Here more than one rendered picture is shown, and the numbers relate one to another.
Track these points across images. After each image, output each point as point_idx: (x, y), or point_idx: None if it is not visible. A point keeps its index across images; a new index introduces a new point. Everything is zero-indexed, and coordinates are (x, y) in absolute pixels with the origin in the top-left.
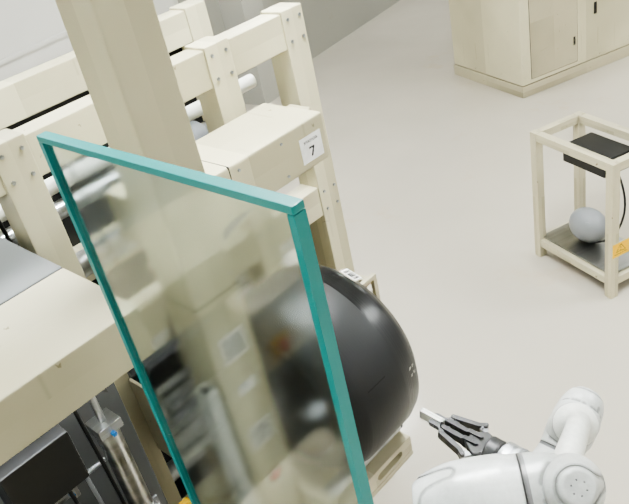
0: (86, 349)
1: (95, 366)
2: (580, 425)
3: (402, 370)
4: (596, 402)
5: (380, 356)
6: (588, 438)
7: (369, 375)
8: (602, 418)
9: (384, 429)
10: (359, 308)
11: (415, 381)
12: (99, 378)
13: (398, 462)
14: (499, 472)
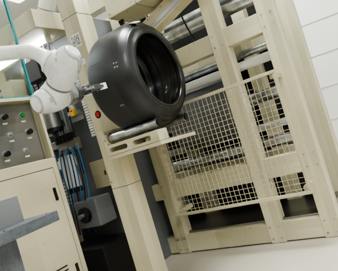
0: (18, 19)
1: (20, 26)
2: (20, 44)
3: (109, 62)
4: (58, 49)
5: (102, 52)
6: (18, 51)
7: (94, 59)
8: (59, 61)
9: (100, 93)
10: (113, 31)
11: (117, 73)
12: (21, 30)
13: (148, 142)
14: None
